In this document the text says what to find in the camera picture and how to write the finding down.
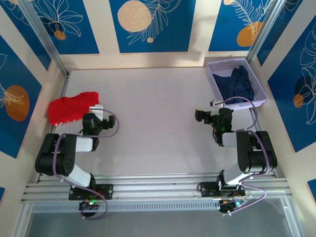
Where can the aluminium corner post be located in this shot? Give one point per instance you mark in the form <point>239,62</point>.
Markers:
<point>261,29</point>
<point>44,37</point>

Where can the aluminium mounting rail frame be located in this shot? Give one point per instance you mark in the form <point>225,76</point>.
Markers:
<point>158,188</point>

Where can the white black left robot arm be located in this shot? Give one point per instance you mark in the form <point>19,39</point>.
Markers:
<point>61,158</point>

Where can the blue panel cream circle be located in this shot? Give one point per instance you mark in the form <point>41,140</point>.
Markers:
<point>172,37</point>

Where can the blue panel orange oval flower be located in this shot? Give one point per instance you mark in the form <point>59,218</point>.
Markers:
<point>14,74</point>

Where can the blue panel dark orange circles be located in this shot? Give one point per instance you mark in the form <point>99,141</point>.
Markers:
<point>284,111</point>

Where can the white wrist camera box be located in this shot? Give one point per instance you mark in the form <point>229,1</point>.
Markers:
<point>96,109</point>
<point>218,106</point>

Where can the lavender perforated plastic basket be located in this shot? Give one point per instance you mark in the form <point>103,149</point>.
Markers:
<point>260,96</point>

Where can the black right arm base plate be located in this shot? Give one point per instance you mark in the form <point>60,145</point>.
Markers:
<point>207,188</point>

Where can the blue panel small orange circle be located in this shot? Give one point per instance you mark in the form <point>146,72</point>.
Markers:
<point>86,37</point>

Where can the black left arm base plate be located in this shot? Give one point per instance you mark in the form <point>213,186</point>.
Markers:
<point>106,191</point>

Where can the blue panel white line leaves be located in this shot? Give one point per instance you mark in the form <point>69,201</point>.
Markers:
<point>279,24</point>
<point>24,37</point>

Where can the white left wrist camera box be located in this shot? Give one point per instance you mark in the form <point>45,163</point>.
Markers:
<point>96,109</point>

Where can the red folded t-shirt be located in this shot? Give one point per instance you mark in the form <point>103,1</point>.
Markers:
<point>71,108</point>

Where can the navy blue printed t-shirt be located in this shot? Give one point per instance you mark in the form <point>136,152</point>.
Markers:
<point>237,84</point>

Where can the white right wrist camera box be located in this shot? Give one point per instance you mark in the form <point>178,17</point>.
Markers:
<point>218,106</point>

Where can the aluminium side rail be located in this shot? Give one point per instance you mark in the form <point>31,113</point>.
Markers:
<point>259,123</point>
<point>64,84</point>

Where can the blue panel orange circle fern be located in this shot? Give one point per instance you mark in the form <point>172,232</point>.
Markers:
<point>222,24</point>

